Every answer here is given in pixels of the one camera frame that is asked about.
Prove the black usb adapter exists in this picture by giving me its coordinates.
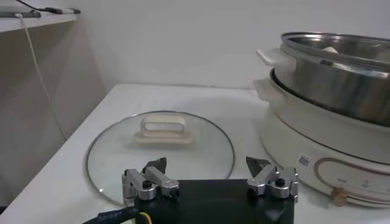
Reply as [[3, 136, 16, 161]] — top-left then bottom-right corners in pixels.
[[16, 0, 82, 15]]

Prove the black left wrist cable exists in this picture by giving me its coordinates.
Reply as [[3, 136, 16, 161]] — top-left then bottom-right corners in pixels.
[[82, 206, 153, 224]]

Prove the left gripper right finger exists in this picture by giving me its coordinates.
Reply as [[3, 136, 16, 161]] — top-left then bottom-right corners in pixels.
[[246, 156, 300, 201]]

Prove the white charging cable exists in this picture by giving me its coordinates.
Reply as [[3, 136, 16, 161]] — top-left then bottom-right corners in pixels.
[[15, 12, 68, 141]]

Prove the steel steamer basket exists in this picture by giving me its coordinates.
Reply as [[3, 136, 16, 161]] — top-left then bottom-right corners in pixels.
[[255, 32, 390, 127]]

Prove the white electric pot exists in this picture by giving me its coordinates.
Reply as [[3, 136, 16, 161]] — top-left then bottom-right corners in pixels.
[[252, 77, 390, 209]]

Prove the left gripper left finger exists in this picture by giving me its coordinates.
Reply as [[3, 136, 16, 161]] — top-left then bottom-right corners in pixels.
[[121, 157, 180, 201]]

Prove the glass pot lid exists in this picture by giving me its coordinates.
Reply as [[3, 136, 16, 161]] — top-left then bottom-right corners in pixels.
[[85, 110, 235, 208]]

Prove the white side desk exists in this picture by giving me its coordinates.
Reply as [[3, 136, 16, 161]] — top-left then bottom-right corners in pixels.
[[0, 7, 77, 33]]

